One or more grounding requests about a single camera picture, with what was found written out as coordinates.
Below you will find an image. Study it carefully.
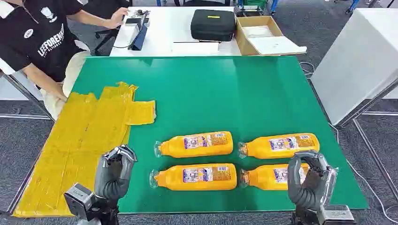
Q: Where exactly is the white floor cable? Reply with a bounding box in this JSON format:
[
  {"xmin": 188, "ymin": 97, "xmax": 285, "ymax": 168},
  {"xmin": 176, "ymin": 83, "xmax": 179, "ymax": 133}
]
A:
[{"xmin": 329, "ymin": 122, "xmax": 398, "ymax": 225}]

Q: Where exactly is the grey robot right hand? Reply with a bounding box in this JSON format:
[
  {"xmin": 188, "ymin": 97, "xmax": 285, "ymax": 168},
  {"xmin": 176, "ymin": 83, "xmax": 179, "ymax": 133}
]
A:
[{"xmin": 287, "ymin": 150, "xmax": 339, "ymax": 212}]

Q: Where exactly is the yellow plastic sheet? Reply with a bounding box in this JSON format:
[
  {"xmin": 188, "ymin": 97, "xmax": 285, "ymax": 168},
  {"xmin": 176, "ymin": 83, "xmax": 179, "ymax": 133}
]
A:
[{"xmin": 12, "ymin": 82, "xmax": 157, "ymax": 218}]

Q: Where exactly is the person's left hand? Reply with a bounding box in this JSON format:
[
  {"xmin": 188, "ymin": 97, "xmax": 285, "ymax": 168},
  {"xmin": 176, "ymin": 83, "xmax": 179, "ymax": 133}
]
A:
[{"xmin": 107, "ymin": 7, "xmax": 130, "ymax": 30}]

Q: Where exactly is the grey floor cable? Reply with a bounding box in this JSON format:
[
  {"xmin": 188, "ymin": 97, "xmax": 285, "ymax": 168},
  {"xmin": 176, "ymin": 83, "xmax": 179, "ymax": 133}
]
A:
[{"xmin": 299, "ymin": 61, "xmax": 315, "ymax": 78}]

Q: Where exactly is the open cardboard box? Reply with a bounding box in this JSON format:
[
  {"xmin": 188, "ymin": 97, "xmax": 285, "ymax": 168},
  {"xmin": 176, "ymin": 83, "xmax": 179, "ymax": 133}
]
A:
[{"xmin": 235, "ymin": 15, "xmax": 307, "ymax": 57}]

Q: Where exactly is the green plastic crate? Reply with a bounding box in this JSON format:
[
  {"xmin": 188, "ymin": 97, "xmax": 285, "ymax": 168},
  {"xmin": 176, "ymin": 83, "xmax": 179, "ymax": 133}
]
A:
[{"xmin": 243, "ymin": 0, "xmax": 268, "ymax": 8}]

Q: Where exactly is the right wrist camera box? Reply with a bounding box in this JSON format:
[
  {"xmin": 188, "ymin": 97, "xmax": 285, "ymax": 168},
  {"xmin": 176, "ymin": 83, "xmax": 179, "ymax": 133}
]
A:
[{"xmin": 317, "ymin": 204, "xmax": 357, "ymax": 225}]

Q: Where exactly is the black desktop device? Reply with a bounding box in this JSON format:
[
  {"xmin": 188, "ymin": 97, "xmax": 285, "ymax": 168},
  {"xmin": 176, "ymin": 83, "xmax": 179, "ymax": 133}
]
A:
[{"xmin": 124, "ymin": 9, "xmax": 151, "ymax": 51}]

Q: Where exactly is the white packing sheet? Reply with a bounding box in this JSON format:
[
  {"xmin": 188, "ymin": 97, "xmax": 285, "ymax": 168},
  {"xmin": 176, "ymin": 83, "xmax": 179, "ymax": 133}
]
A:
[{"xmin": 242, "ymin": 25, "xmax": 274, "ymax": 38}]

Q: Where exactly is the black office chair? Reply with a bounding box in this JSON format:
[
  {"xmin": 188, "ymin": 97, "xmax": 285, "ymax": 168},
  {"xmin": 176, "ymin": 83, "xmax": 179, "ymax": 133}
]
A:
[{"xmin": 82, "ymin": 0, "xmax": 134, "ymax": 57}]

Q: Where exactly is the black zip case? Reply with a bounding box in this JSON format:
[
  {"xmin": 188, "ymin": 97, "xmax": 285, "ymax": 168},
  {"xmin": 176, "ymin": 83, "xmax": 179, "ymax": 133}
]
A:
[{"xmin": 190, "ymin": 9, "xmax": 236, "ymax": 43}]

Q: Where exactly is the orange drink bottle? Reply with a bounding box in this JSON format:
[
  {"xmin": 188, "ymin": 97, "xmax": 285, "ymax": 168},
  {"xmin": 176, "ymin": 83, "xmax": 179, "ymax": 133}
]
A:
[
  {"xmin": 149, "ymin": 164, "xmax": 237, "ymax": 191},
  {"xmin": 238, "ymin": 133, "xmax": 320, "ymax": 159},
  {"xmin": 153, "ymin": 131, "xmax": 234, "ymax": 158},
  {"xmin": 239, "ymin": 164, "xmax": 310, "ymax": 191}
]

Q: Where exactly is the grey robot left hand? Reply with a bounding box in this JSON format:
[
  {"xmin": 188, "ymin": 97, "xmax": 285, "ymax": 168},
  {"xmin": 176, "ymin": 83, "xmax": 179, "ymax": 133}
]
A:
[{"xmin": 94, "ymin": 145, "xmax": 138, "ymax": 202}]

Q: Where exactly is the person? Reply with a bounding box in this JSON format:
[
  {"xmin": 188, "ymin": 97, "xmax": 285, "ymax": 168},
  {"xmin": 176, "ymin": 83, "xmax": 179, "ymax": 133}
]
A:
[{"xmin": 0, "ymin": 0, "xmax": 130, "ymax": 122}]

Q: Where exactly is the black cable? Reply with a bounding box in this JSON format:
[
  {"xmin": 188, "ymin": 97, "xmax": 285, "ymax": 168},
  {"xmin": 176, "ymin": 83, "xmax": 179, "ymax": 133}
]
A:
[{"xmin": 112, "ymin": 38, "xmax": 138, "ymax": 50}]

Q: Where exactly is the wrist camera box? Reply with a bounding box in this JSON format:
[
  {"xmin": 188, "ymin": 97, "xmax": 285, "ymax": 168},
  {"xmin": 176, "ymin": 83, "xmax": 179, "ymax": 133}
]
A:
[
  {"xmin": 63, "ymin": 183, "xmax": 96, "ymax": 222},
  {"xmin": 317, "ymin": 204, "xmax": 357, "ymax": 225}
]

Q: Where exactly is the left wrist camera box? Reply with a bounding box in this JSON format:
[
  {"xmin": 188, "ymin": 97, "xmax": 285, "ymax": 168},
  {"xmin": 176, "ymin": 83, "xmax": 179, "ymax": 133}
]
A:
[{"xmin": 63, "ymin": 183, "xmax": 96, "ymax": 222}]

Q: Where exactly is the white side table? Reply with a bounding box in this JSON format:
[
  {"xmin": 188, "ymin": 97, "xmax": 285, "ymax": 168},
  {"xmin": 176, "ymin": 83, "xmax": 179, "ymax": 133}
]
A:
[
  {"xmin": 310, "ymin": 8, "xmax": 398, "ymax": 199},
  {"xmin": 0, "ymin": 57, "xmax": 54, "ymax": 121}
]

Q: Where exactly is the green table mat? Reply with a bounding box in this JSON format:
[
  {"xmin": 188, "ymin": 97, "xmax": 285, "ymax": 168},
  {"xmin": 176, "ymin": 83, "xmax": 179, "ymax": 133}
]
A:
[{"xmin": 70, "ymin": 56, "xmax": 369, "ymax": 215}]

